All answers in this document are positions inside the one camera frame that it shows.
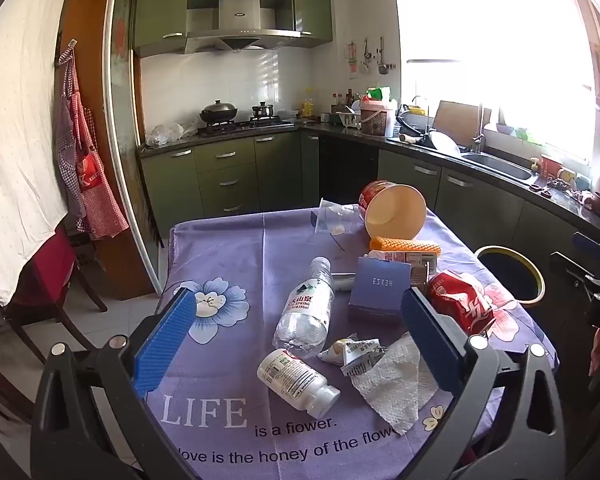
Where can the clear plastic water bottle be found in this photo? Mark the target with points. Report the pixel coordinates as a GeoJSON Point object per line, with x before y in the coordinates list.
{"type": "Point", "coordinates": [305, 310]}

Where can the wall paper calendar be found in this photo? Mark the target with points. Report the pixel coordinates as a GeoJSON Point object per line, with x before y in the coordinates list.
{"type": "Point", "coordinates": [351, 60]}

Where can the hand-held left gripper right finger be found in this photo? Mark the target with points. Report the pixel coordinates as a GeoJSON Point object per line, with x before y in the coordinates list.
{"type": "Point", "coordinates": [430, 335]}

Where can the orange sponge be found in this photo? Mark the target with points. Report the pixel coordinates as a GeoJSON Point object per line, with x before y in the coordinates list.
{"type": "Point", "coordinates": [405, 246]}

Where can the clear plastic bag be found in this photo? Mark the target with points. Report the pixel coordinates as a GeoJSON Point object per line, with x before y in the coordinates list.
{"type": "Point", "coordinates": [164, 135]}

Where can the red checked apron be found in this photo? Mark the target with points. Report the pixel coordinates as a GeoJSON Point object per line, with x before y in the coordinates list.
{"type": "Point", "coordinates": [97, 175]}

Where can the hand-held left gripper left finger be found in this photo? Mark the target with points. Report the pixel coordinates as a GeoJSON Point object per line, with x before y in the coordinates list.
{"type": "Point", "coordinates": [165, 340]}

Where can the purple checked apron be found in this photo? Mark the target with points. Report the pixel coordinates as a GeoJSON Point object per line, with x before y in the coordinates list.
{"type": "Point", "coordinates": [65, 135]}

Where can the black gas stove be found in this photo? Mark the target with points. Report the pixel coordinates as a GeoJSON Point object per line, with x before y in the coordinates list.
{"type": "Point", "coordinates": [245, 126]}

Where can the yellow rimmed trash bin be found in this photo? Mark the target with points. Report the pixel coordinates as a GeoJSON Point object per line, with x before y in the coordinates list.
{"type": "Point", "coordinates": [510, 270]}

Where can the white paper towel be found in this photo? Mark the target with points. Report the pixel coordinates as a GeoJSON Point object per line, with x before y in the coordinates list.
{"type": "Point", "coordinates": [395, 385]}

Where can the pink bucket with lid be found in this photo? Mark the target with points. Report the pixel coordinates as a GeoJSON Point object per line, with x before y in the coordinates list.
{"type": "Point", "coordinates": [377, 117]}

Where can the small white printed box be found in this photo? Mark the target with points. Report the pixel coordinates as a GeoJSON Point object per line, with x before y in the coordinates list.
{"type": "Point", "coordinates": [422, 267]}

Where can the green lower cabinets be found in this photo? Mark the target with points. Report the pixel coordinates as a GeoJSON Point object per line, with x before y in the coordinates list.
{"type": "Point", "coordinates": [230, 175]}

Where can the small yellow bottle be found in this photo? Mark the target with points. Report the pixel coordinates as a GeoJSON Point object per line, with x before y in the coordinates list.
{"type": "Point", "coordinates": [535, 166]}

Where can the hanging kitchen utensils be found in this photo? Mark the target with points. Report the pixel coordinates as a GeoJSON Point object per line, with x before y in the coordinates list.
{"type": "Point", "coordinates": [380, 57]}

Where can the bright window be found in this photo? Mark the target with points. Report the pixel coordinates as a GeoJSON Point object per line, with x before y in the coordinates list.
{"type": "Point", "coordinates": [480, 35]}

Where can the crumpled white wrapper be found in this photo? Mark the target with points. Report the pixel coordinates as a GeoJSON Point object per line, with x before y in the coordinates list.
{"type": "Point", "coordinates": [355, 352]}

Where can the white hanging sheet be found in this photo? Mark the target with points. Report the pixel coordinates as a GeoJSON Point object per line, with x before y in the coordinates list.
{"type": "Point", "coordinates": [20, 135]}

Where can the wooden chair red cushion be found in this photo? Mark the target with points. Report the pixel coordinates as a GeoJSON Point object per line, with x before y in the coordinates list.
{"type": "Point", "coordinates": [45, 265]}

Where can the steel range hood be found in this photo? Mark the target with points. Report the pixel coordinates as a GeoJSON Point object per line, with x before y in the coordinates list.
{"type": "Point", "coordinates": [240, 35]}

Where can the steel cooking pot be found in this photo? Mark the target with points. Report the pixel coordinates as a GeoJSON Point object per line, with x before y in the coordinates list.
{"type": "Point", "coordinates": [263, 111]}

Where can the black kitchen countertop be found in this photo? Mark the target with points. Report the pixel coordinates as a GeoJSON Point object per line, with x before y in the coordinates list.
{"type": "Point", "coordinates": [440, 156]}

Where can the wooden cutting board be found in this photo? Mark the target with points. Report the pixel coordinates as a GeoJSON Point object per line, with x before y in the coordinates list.
{"type": "Point", "coordinates": [455, 120]}

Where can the glass sliding door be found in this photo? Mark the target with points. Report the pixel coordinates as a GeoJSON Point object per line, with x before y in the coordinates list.
{"type": "Point", "coordinates": [125, 110]}

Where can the white pill bottle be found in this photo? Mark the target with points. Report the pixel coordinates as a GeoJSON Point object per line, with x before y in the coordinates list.
{"type": "Point", "coordinates": [290, 377]}

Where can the black pan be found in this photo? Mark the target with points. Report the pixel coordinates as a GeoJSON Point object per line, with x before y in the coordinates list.
{"type": "Point", "coordinates": [410, 120]}

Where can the green upper cabinets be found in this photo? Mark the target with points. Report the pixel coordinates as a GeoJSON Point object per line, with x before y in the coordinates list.
{"type": "Point", "coordinates": [160, 5]}

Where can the steel sink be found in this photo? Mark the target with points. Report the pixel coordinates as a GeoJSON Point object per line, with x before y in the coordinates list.
{"type": "Point", "coordinates": [500, 165]}

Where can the clear plastic cup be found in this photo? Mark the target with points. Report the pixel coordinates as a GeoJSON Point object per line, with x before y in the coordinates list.
{"type": "Point", "coordinates": [335, 217]}

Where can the yellow oil bottle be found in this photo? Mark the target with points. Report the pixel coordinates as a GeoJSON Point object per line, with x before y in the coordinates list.
{"type": "Point", "coordinates": [307, 105]}

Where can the person's right hand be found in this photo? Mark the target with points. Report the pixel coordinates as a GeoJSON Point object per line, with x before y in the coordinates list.
{"type": "Point", "coordinates": [596, 355]}

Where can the red paper noodle bowl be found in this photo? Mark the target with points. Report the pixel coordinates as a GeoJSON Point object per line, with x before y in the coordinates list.
{"type": "Point", "coordinates": [395, 210]}

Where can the steel faucet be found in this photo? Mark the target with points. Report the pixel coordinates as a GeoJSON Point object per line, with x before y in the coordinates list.
{"type": "Point", "coordinates": [477, 132]}

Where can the purple floral tablecloth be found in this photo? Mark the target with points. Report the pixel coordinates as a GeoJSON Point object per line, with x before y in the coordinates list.
{"type": "Point", "coordinates": [240, 250]}

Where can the crushed red can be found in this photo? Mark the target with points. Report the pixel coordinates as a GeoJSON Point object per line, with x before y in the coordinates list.
{"type": "Point", "coordinates": [455, 295]}

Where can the black wok with lid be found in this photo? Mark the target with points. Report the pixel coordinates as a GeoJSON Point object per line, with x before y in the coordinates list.
{"type": "Point", "coordinates": [219, 112]}

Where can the white plate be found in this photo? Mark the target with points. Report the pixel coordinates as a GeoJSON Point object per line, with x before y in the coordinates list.
{"type": "Point", "coordinates": [445, 142]}

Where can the green cabinets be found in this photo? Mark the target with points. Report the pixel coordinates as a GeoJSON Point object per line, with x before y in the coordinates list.
{"type": "Point", "coordinates": [230, 175]}
{"type": "Point", "coordinates": [160, 5]}

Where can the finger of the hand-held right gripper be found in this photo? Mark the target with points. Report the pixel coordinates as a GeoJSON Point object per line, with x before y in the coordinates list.
{"type": "Point", "coordinates": [587, 245]}
{"type": "Point", "coordinates": [575, 266]}

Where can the blue cardboard box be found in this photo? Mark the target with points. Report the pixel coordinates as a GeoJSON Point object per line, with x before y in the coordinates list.
{"type": "Point", "coordinates": [380, 285]}

